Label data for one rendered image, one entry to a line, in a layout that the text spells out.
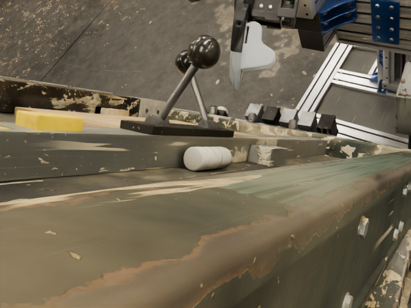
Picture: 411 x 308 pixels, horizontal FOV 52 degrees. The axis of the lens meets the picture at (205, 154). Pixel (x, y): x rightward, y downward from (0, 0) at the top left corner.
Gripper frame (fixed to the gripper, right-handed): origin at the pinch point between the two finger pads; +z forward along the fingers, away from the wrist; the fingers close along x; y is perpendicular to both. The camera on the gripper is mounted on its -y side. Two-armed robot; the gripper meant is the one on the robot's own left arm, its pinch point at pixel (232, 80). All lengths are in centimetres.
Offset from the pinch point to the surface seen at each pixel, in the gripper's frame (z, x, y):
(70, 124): 7.6, -24.5, -10.4
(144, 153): 10.3, -15.6, -6.1
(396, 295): 40, 39, 39
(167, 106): 4.9, -11.3, -5.5
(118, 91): 3, 219, -110
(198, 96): 2.9, 1.3, -4.8
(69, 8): -64, 300, -202
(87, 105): 9, 41, -42
